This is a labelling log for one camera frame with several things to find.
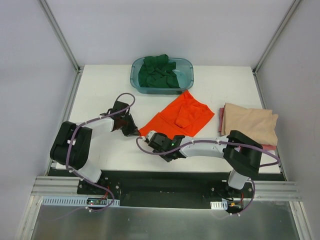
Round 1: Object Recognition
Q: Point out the orange t shirt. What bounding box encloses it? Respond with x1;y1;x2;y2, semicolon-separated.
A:
139;90;215;139

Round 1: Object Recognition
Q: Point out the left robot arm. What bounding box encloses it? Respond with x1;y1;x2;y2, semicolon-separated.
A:
49;100;140;195

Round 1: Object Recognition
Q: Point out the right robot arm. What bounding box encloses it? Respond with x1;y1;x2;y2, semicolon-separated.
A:
146;130;263;198

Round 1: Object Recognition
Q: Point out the teal plastic bin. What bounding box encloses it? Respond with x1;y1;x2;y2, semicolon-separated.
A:
130;57;194;95

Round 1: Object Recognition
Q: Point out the dark green t shirt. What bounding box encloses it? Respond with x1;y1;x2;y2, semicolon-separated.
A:
138;54;179;88

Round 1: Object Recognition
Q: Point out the beige folded t shirt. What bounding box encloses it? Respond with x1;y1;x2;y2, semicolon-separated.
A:
222;103;279;146

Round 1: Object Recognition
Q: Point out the pink folded t shirt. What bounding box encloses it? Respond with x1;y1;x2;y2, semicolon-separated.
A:
218;107;276;151

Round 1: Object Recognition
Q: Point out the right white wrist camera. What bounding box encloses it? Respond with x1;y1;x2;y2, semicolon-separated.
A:
145;130;157;141

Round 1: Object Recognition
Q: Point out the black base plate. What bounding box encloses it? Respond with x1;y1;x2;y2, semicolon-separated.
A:
47;168;287;210

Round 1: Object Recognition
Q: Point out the left aluminium frame post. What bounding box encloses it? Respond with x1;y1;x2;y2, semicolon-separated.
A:
38;0;85;73

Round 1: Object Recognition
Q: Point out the aluminium frame post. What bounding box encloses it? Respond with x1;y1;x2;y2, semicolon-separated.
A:
251;0;302;76
38;0;85;73

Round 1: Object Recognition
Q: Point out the right white cable duct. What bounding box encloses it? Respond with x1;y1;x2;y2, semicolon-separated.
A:
210;201;228;211

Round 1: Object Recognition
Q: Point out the white cable duct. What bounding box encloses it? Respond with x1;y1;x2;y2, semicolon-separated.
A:
210;201;228;211
42;196;120;208

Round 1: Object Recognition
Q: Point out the left white cable duct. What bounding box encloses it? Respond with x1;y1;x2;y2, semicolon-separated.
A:
42;196;120;208

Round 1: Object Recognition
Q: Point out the right aluminium frame post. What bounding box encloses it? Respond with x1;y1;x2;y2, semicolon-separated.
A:
251;0;302;76

